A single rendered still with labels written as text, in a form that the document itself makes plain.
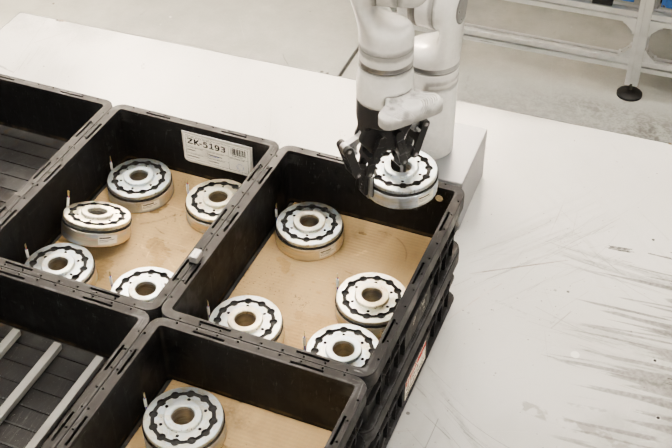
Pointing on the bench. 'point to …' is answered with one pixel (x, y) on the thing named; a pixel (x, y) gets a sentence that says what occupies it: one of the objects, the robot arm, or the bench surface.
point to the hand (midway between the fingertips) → (382, 179)
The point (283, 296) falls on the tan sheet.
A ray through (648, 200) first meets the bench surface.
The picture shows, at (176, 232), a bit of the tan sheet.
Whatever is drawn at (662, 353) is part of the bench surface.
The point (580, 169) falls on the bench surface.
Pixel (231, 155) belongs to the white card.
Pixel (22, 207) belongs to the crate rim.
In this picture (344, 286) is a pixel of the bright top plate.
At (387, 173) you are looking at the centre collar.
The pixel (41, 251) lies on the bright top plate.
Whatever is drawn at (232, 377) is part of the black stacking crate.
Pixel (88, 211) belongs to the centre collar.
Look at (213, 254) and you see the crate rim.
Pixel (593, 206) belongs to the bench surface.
